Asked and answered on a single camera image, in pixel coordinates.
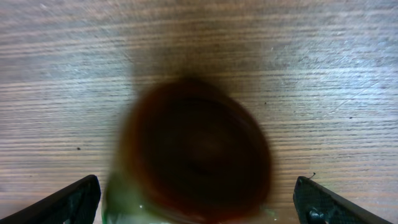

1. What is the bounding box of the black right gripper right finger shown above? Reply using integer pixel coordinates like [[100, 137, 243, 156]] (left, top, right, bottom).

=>
[[293, 176, 392, 224]]

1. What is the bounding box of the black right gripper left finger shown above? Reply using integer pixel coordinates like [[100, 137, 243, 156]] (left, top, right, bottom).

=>
[[1, 175, 101, 224]]

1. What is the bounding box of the green lid glass jar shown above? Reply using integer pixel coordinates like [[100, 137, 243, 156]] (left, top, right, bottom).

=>
[[102, 79, 272, 223]]

